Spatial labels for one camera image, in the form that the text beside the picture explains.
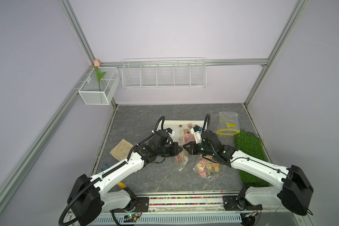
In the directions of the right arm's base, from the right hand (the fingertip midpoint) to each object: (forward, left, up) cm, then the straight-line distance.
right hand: (182, 145), depth 77 cm
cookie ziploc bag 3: (-6, -15, -15) cm, 22 cm away
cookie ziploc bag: (+25, -36, -13) cm, 46 cm away
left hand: (-3, 0, 0) cm, 3 cm away
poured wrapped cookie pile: (+14, -4, -14) cm, 20 cm away
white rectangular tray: (+26, +2, -18) cm, 32 cm away
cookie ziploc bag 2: (-7, +1, -3) cm, 8 cm away
